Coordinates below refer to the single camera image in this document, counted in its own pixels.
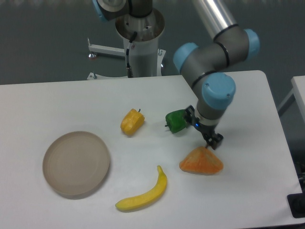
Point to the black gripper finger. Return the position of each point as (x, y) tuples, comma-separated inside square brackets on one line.
[(213, 140)]

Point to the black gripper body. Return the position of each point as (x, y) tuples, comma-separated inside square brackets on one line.
[(203, 125)]

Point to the beige round plate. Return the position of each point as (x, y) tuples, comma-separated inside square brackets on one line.
[(76, 164)]

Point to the silver and grey robot arm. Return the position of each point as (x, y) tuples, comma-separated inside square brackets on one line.
[(202, 68)]

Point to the yellow toy banana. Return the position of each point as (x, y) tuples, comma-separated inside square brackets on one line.
[(147, 198)]

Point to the green toy pepper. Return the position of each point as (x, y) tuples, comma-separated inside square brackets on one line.
[(176, 121)]

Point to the black device at table edge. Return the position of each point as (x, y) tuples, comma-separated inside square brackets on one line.
[(297, 205)]

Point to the orange toy fruit wedge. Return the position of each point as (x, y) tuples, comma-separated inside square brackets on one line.
[(201, 161)]

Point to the yellow toy pepper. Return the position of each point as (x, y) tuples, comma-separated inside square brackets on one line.
[(132, 122)]

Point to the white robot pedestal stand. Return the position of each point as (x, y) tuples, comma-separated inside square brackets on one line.
[(141, 51)]

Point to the white side table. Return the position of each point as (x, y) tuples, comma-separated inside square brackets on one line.
[(296, 94)]

